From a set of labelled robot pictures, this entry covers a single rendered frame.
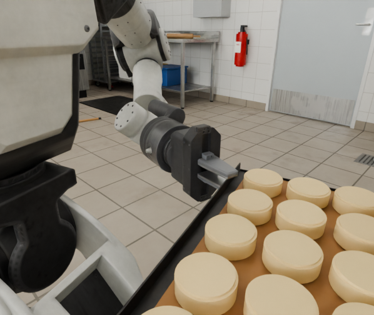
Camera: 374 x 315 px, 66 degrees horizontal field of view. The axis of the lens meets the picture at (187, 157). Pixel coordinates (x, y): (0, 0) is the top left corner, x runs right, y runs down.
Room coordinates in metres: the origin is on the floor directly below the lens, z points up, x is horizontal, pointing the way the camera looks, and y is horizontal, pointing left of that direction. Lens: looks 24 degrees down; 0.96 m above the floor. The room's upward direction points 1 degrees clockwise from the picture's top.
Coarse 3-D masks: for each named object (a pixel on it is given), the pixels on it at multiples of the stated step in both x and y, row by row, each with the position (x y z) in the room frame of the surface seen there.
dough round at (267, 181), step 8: (248, 176) 0.33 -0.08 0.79; (256, 176) 0.34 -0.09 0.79; (264, 176) 0.34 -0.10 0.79; (272, 176) 0.34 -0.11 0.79; (280, 176) 0.34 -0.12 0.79; (248, 184) 0.32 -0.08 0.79; (256, 184) 0.32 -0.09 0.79; (264, 184) 0.31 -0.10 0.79; (272, 184) 0.31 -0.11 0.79; (280, 184) 0.32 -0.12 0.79; (264, 192) 0.31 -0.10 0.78; (272, 192) 0.31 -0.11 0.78; (280, 192) 0.32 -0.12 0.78
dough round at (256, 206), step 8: (232, 192) 0.30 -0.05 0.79; (240, 192) 0.29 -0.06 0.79; (248, 192) 0.29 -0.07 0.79; (256, 192) 0.29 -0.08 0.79; (232, 200) 0.28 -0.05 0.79; (240, 200) 0.28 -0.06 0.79; (248, 200) 0.28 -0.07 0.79; (256, 200) 0.28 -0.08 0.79; (264, 200) 0.28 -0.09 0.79; (232, 208) 0.27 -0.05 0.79; (240, 208) 0.26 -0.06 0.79; (248, 208) 0.26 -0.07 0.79; (256, 208) 0.26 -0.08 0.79; (264, 208) 0.26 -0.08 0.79; (272, 208) 0.27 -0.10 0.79; (248, 216) 0.26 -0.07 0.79; (256, 216) 0.25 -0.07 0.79; (264, 216) 0.26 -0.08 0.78; (256, 224) 0.26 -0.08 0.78
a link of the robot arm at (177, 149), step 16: (160, 128) 0.47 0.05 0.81; (176, 128) 0.46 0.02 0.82; (192, 128) 0.40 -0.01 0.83; (208, 128) 0.40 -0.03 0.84; (160, 144) 0.44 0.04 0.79; (176, 144) 0.42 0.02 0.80; (192, 144) 0.38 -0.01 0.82; (208, 144) 0.41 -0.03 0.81; (160, 160) 0.44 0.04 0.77; (176, 160) 0.42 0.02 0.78; (192, 160) 0.38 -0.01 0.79; (176, 176) 0.42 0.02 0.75; (192, 176) 0.38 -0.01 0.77; (192, 192) 0.39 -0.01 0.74; (208, 192) 0.40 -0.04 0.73
